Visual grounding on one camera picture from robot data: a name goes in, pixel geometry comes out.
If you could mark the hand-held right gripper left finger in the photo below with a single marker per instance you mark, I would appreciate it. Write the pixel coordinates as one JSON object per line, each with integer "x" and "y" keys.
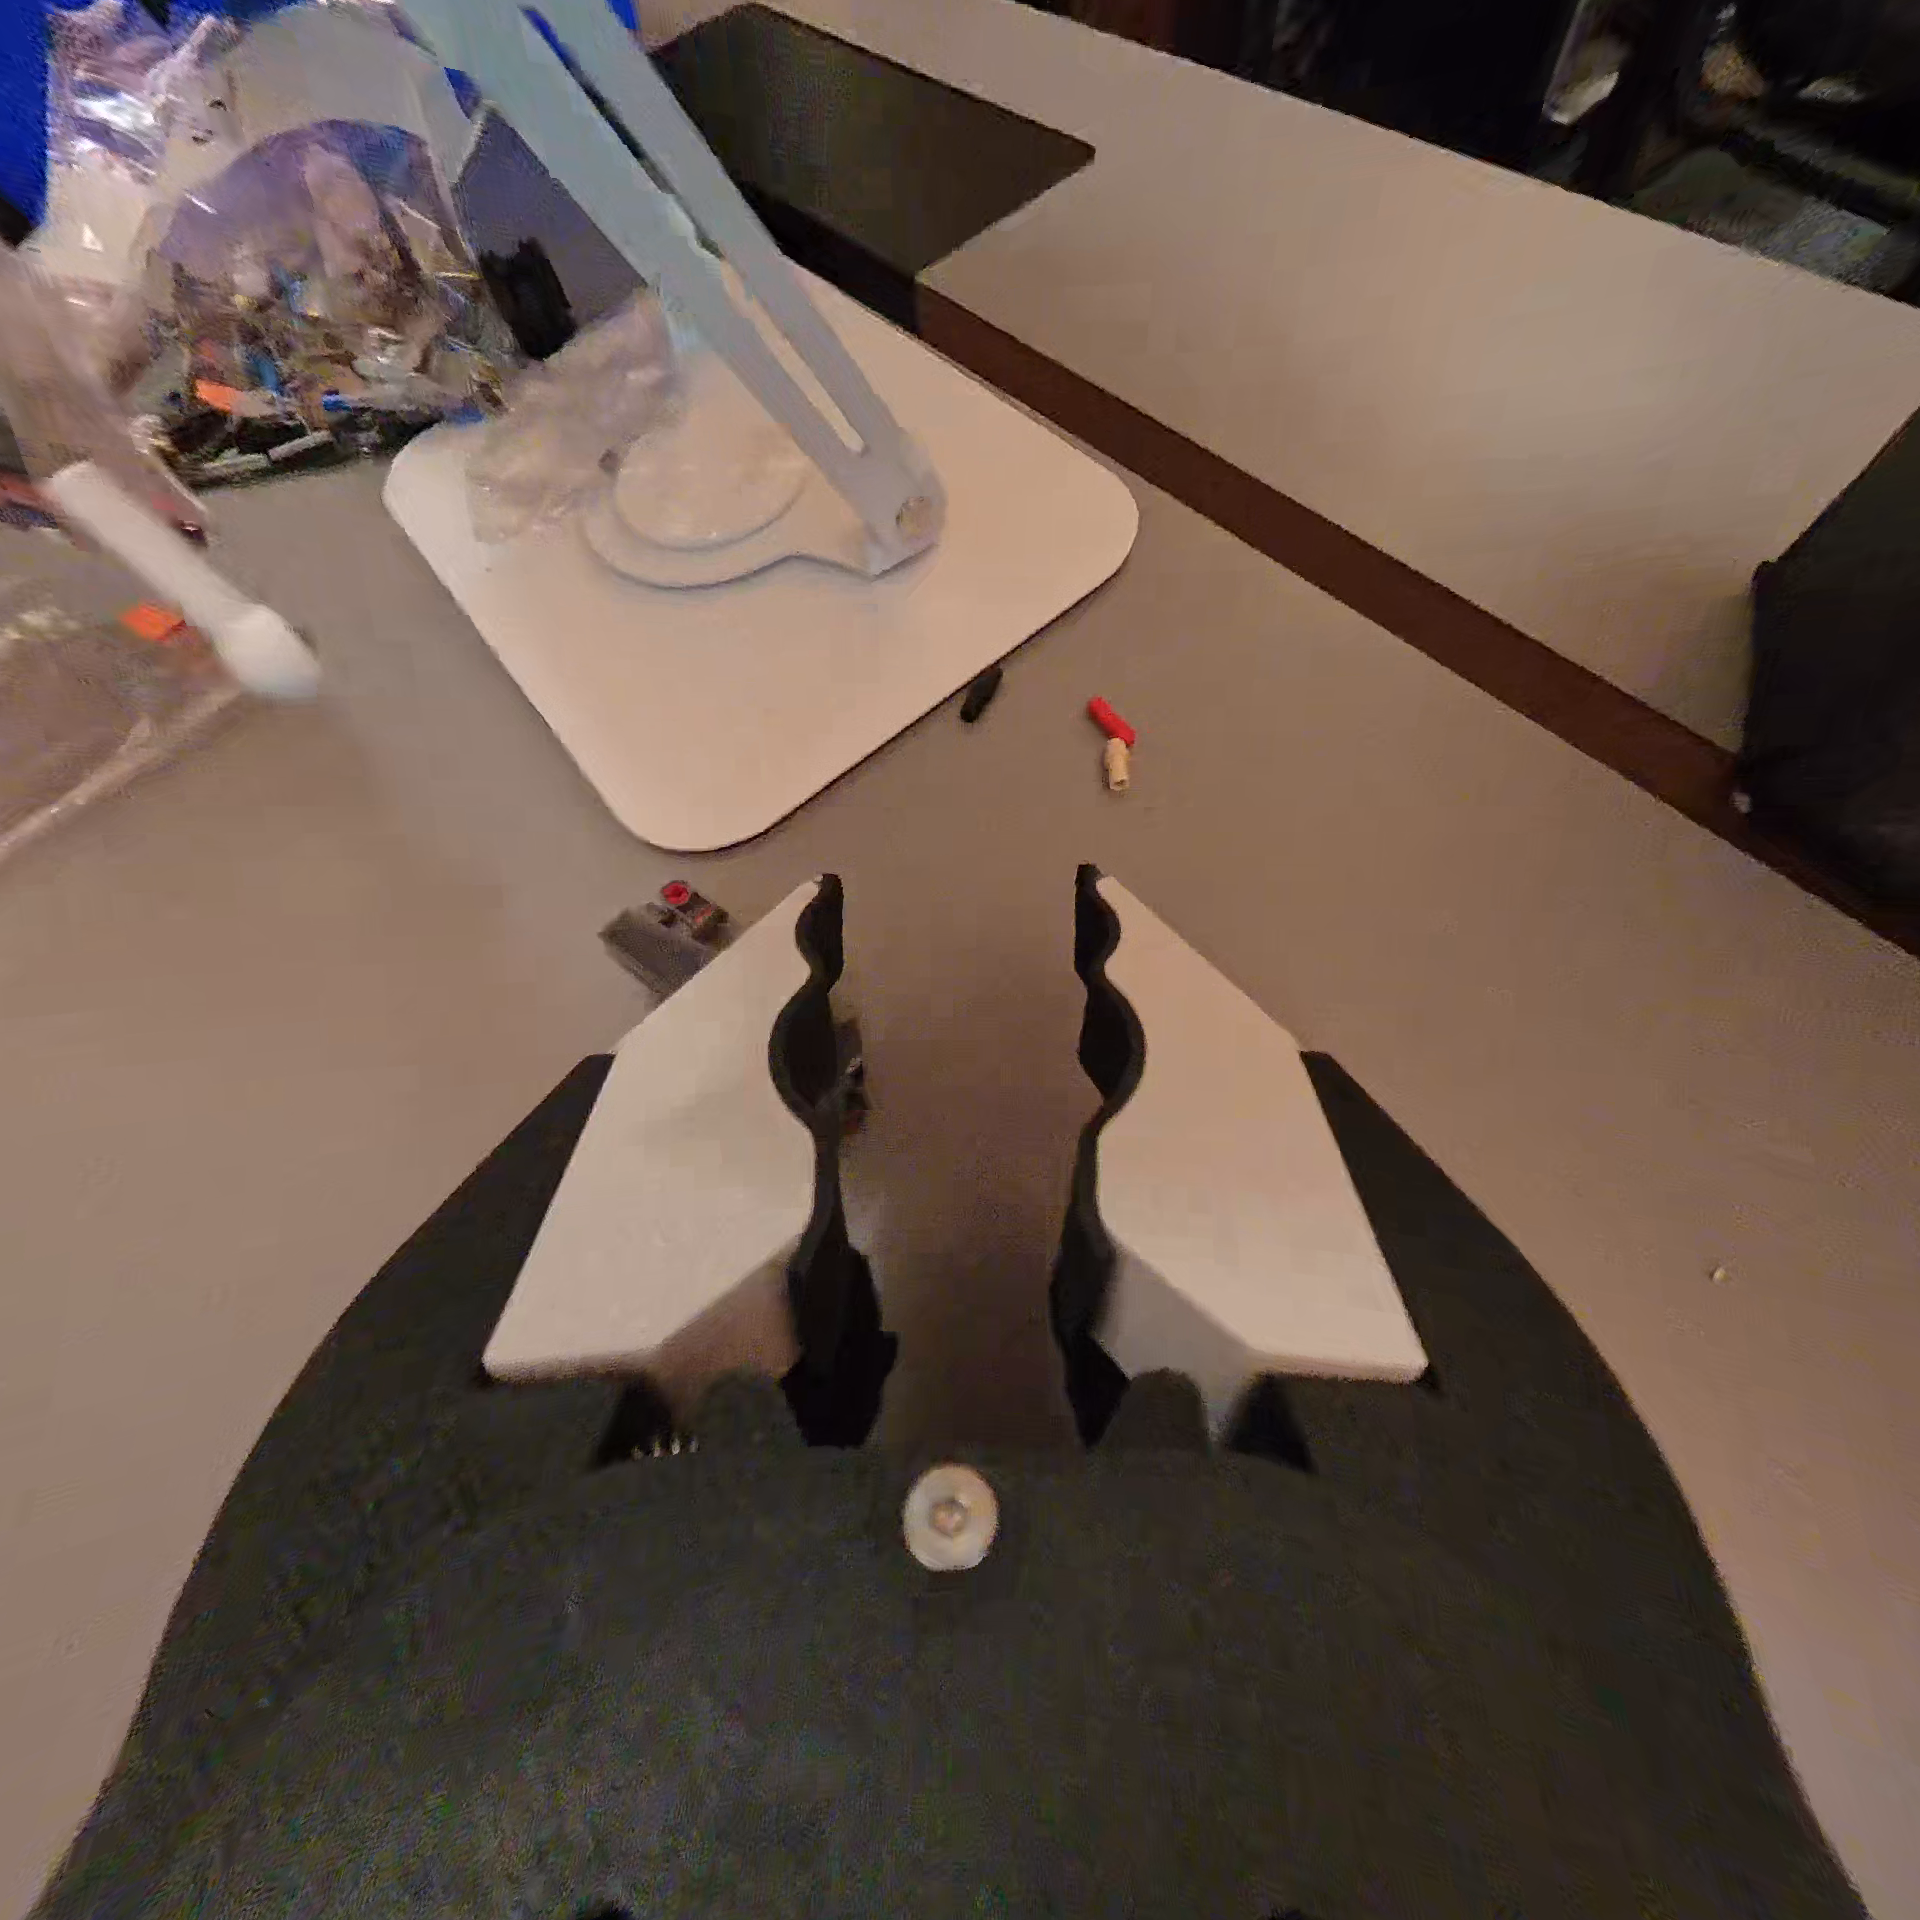
{"x": 674, "y": 1201}

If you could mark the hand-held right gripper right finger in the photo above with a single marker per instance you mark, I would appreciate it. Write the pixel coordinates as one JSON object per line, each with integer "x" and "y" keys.
{"x": 1243, "y": 1201}

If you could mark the black lego pin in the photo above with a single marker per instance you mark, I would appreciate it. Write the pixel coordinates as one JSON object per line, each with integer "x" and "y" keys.
{"x": 979, "y": 696}

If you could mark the dark grey lego assembly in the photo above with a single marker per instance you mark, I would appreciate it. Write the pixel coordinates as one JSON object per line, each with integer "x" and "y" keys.
{"x": 660, "y": 937}

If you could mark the tan lego pin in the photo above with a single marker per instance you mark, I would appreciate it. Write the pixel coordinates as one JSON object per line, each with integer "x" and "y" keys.
{"x": 1115, "y": 765}

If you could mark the red lego pin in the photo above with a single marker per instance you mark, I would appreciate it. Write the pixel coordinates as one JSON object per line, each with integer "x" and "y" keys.
{"x": 1108, "y": 721}

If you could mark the black lego set box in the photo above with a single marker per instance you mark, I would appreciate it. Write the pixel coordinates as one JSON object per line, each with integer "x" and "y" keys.
{"x": 1844, "y": 676}

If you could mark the black lego tire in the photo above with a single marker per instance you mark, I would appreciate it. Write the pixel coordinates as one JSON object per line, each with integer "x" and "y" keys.
{"x": 529, "y": 294}

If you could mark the empty clear plastic bag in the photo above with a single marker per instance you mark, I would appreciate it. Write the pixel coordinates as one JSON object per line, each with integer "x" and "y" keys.
{"x": 556, "y": 422}

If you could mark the blue plastic bin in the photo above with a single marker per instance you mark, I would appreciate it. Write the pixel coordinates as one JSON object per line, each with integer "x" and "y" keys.
{"x": 18, "y": 106}

